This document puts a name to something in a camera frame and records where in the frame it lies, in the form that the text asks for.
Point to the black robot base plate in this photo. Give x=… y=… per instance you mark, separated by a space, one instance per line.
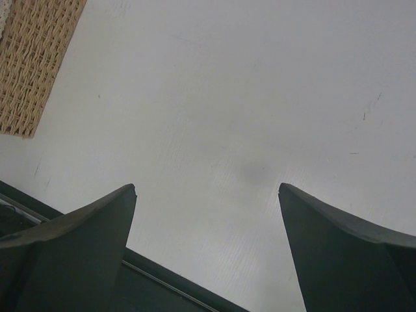
x=141 y=284

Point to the wicker laundry basket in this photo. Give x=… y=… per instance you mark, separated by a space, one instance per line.
x=34 y=38

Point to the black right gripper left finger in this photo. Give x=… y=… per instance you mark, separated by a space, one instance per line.
x=69 y=263

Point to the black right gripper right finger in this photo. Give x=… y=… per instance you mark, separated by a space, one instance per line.
x=343 y=262

